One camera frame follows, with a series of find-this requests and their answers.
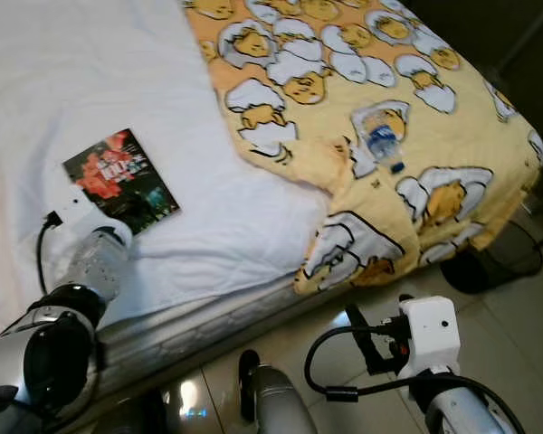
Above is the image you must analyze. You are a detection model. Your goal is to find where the grey wardrobe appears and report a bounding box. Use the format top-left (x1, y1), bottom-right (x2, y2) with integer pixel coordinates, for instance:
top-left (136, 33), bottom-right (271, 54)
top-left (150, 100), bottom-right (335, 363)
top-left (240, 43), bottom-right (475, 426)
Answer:
top-left (403, 0), bottom-right (543, 109)

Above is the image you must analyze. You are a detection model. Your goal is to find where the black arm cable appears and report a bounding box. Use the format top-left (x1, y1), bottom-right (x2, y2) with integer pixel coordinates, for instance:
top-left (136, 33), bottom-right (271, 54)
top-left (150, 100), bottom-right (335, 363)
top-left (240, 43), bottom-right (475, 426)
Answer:
top-left (303, 324), bottom-right (503, 434)
top-left (36, 211), bottom-right (64, 299)

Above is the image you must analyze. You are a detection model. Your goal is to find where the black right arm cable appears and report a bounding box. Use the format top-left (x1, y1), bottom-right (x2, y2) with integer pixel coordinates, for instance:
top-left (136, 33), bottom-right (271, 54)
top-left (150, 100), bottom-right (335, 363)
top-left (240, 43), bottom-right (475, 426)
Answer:
top-left (303, 324), bottom-right (503, 434)

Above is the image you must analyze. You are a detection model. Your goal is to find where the yellow cartoon egg blanket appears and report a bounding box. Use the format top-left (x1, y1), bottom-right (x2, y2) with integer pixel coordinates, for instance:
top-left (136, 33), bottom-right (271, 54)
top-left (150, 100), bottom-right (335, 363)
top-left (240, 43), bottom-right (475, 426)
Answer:
top-left (183, 0), bottom-right (543, 297)

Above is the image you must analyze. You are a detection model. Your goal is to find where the grey robot right leg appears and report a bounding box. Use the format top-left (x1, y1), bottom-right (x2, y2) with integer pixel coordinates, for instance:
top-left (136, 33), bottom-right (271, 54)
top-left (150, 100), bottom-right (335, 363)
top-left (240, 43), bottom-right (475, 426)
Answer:
top-left (237, 350), bottom-right (318, 434)

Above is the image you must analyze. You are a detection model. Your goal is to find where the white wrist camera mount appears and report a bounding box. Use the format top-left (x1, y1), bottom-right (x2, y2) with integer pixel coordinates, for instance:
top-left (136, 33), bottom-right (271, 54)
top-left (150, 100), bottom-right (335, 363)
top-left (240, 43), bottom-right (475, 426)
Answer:
top-left (396, 296), bottom-right (462, 376)
top-left (52, 185), bottom-right (135, 250)

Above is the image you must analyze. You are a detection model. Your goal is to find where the book with red dark cover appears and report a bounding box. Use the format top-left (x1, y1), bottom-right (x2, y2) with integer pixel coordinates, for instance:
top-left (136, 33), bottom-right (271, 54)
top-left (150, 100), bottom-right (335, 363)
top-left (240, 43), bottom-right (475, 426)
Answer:
top-left (62, 128), bottom-right (180, 236)

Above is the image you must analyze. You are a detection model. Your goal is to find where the white quilted bed sheet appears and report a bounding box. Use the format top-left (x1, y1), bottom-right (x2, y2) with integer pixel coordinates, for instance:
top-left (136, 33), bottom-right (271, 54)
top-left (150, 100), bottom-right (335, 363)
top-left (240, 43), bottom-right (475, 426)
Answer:
top-left (0, 0), bottom-right (327, 344)

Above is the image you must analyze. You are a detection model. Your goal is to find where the grey mattress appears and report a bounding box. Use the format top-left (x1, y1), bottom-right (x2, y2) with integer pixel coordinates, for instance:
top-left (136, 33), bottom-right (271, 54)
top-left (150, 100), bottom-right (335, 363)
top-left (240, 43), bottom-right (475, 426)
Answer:
top-left (95, 271), bottom-right (309, 408)

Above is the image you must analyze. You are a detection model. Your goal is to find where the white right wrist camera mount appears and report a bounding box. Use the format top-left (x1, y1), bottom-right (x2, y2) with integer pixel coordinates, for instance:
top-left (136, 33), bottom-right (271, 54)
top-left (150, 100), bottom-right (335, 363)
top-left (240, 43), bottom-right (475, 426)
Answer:
top-left (396, 296), bottom-right (462, 376)

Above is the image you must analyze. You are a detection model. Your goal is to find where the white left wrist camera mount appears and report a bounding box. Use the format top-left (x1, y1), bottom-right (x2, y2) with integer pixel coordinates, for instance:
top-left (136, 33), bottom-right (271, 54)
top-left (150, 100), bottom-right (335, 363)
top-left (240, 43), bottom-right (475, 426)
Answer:
top-left (52, 185), bottom-right (135, 250)

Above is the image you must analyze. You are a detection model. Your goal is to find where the clear plastic water bottle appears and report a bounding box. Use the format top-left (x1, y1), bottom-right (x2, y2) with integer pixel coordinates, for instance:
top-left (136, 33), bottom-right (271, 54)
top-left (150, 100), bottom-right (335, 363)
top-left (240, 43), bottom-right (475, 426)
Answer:
top-left (353, 104), bottom-right (408, 175)

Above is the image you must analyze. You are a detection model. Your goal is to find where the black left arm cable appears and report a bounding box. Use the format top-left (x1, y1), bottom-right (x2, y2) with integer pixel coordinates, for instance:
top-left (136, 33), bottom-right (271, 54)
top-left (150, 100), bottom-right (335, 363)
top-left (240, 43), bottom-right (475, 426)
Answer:
top-left (36, 211), bottom-right (64, 299)

